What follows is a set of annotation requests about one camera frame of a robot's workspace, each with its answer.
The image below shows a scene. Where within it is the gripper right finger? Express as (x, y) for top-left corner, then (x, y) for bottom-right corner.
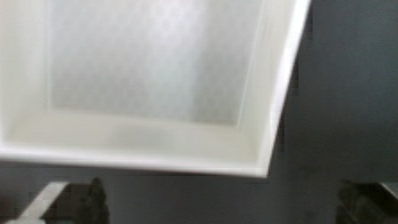
(335, 181), (398, 224)

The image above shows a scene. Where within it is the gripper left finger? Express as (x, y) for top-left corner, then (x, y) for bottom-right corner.
(16, 178), (110, 224)

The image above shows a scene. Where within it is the white drawer back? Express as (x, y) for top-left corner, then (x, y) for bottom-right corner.
(0, 0), (311, 177)

